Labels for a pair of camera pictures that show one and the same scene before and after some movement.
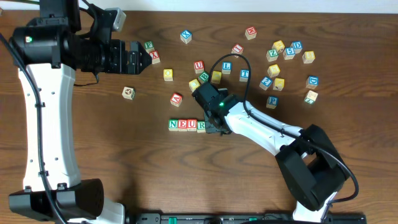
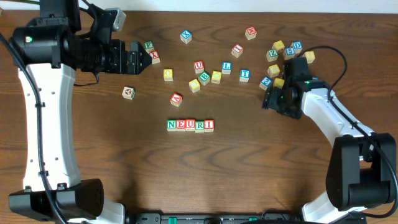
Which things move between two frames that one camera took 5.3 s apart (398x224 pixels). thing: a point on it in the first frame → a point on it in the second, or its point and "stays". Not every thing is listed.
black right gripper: [213, 126] → [273, 98]
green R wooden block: [201, 127] stays
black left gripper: [133, 58] stays
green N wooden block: [173, 125] stays
